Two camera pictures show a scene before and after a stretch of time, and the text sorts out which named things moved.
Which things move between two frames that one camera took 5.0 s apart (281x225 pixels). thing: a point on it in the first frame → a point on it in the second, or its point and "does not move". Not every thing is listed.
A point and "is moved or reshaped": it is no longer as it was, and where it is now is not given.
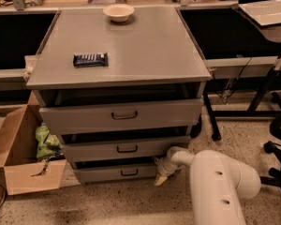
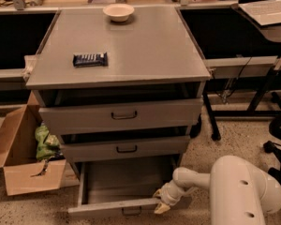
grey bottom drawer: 110,172 is moved or reshaped
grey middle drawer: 121,145 does not move
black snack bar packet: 91,60 does not move
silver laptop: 266,4 does not move
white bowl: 118,12 does not move
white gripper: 164,167 → 169,194
